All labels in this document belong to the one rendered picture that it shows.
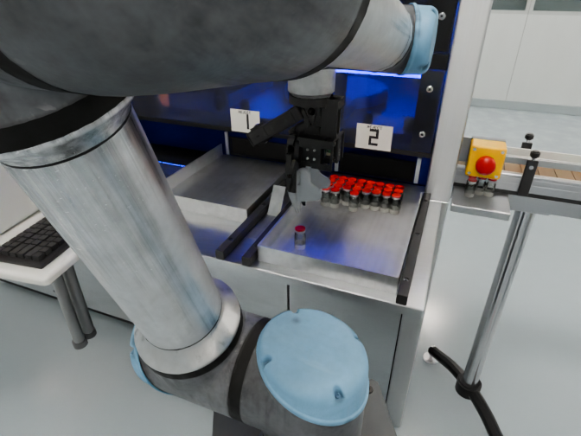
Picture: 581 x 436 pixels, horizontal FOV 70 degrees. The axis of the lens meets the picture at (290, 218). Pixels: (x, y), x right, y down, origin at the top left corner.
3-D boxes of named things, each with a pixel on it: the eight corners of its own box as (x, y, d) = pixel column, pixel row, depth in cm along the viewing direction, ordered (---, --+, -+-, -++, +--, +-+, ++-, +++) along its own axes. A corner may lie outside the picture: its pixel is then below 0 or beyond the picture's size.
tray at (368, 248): (316, 188, 106) (316, 175, 104) (419, 206, 97) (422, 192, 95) (258, 260, 78) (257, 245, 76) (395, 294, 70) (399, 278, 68)
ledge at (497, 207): (452, 187, 110) (454, 181, 109) (506, 195, 106) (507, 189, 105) (450, 211, 99) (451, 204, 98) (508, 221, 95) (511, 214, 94)
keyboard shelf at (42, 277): (78, 185, 130) (76, 177, 129) (157, 195, 124) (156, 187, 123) (-57, 269, 93) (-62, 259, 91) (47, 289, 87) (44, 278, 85)
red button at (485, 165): (473, 169, 92) (477, 151, 90) (493, 171, 91) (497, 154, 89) (473, 175, 89) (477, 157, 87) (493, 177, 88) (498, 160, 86)
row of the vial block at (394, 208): (324, 197, 100) (325, 181, 98) (399, 211, 94) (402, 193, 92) (322, 201, 98) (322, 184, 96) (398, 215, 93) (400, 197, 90)
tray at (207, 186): (221, 154, 126) (220, 143, 124) (301, 166, 117) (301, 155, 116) (150, 202, 98) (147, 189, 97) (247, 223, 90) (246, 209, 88)
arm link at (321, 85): (280, 67, 62) (299, 60, 69) (280, 99, 64) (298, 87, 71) (328, 72, 60) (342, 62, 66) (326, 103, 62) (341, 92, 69)
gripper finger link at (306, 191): (317, 223, 72) (321, 172, 68) (286, 216, 74) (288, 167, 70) (322, 216, 75) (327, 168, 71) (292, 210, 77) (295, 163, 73)
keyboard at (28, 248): (102, 184, 124) (100, 177, 123) (143, 189, 122) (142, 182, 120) (-11, 260, 91) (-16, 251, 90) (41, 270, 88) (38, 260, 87)
